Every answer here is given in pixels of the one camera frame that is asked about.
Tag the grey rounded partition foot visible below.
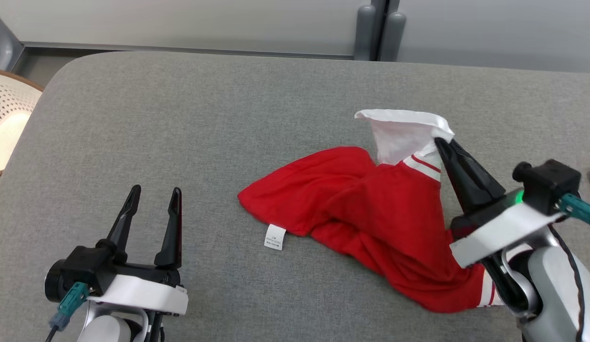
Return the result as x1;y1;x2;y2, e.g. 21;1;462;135
354;5;377;61
380;12;408;63

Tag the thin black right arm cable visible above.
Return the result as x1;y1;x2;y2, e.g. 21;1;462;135
547;223;586;334

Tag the grey angled partition leg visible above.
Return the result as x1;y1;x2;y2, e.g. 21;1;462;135
0;7;25;72

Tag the grey partition base rail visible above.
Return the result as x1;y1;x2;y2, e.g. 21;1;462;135
20;41;357;60

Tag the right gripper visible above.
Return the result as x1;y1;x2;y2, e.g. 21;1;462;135
434;138;565;269

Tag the teal right camera cable plug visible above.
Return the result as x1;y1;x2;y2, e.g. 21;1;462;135
558;192;590;233

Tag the white perforated laundry basket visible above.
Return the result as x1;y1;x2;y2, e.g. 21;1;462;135
0;68;44;179

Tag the red and white jersey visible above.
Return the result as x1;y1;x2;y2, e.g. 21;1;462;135
237;108;507;314

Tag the grey double partition post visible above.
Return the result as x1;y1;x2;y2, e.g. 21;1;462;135
370;0;401;61

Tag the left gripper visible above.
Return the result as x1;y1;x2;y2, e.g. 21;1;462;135
88;184;189;317

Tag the teal camera cable plug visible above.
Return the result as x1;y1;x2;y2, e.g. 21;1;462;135
558;192;590;233
46;282;89;342

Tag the teal left camera cable plug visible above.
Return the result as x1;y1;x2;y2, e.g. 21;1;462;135
46;282;89;342

